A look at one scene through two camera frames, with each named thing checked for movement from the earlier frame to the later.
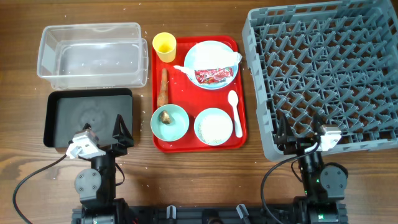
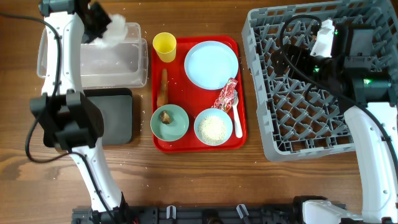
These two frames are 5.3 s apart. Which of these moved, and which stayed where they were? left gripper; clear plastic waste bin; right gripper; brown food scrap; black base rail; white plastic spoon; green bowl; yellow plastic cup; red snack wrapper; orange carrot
Moved: right gripper; red snack wrapper; left gripper
Stayed: clear plastic waste bin; white plastic spoon; green bowl; brown food scrap; black base rail; yellow plastic cup; orange carrot
